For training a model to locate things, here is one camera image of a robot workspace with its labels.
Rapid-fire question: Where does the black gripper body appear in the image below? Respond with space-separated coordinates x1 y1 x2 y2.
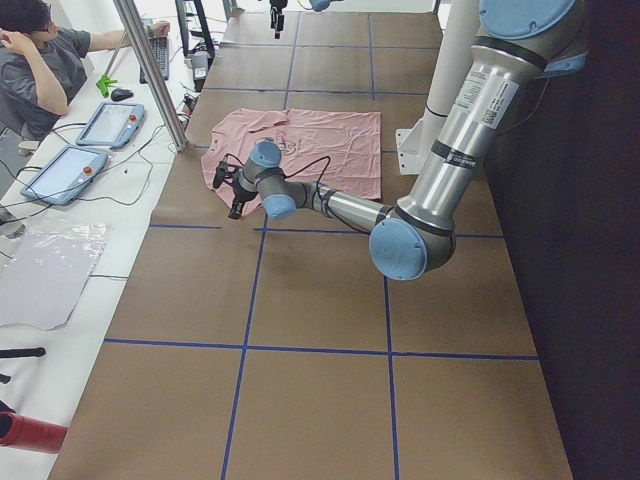
212 160 250 208
269 0 286 29

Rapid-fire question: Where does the pink printed t-shirt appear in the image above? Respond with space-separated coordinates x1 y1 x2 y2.
201 108 381 200

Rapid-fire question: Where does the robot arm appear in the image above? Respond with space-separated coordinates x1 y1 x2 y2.
207 1 589 281
269 0 333 40

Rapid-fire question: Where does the black keyboard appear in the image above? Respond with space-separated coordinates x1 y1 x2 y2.
149 37 170 80

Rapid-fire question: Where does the blue teach pendant far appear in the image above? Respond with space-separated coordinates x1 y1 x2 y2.
75 101 146 149

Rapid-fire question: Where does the blue teach pendant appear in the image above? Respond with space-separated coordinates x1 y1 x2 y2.
75 101 146 149
20 145 109 206

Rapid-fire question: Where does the black computer mouse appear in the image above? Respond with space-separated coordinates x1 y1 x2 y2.
110 88 134 102

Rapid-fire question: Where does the blue teach pendant near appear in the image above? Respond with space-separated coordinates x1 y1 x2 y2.
20 145 109 206

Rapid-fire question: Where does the clear plastic bag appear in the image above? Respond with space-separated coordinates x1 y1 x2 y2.
1 219 108 331

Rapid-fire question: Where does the seated person grey shirt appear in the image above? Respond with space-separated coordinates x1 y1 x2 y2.
0 0 171 141

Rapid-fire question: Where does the black tripod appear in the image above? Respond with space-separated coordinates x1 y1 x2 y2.
0 346 47 385

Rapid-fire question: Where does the red cylinder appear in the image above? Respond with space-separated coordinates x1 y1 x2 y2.
1 411 68 454

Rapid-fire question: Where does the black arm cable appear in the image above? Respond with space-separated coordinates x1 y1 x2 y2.
222 153 371 235

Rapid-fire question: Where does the aluminium frame post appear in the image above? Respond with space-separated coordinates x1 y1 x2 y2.
113 0 188 152

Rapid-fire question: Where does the green handled tool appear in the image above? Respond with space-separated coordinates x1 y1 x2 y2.
96 39 125 98

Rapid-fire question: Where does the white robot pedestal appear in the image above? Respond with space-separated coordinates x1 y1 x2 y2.
396 0 480 175

